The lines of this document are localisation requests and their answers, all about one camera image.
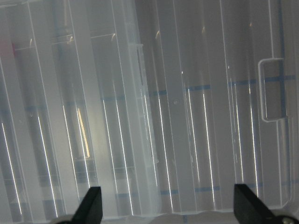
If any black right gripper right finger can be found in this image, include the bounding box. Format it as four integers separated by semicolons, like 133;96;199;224
233;184;283;224

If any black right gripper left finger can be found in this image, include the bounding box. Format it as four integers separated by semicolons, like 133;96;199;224
70;187;103;224

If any clear plastic box lid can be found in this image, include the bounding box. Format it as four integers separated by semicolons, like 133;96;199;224
0;0;299;224

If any clear plastic storage box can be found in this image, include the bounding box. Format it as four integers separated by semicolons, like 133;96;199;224
0;0;161;224

